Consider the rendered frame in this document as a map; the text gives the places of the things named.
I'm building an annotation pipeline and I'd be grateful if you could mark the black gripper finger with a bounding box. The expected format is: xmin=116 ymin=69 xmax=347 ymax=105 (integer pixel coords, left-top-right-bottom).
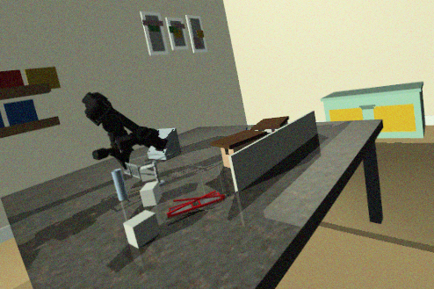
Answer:
xmin=121 ymin=149 xmax=134 ymax=163
xmin=109 ymin=153 xmax=127 ymax=170

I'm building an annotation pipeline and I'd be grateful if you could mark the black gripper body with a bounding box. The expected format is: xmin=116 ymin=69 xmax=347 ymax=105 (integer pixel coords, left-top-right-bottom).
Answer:
xmin=92 ymin=127 xmax=147 ymax=160

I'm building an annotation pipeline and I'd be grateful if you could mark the blue-grey cylinder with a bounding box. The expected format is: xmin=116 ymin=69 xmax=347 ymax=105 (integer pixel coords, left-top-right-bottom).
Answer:
xmin=112 ymin=169 xmax=128 ymax=201

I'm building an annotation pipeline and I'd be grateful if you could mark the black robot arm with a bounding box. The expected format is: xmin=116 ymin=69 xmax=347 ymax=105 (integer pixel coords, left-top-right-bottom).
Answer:
xmin=82 ymin=92 xmax=168 ymax=152

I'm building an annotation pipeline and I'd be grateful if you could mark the dark grey flat panel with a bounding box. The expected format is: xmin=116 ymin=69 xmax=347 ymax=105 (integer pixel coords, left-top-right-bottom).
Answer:
xmin=228 ymin=111 xmax=318 ymax=192

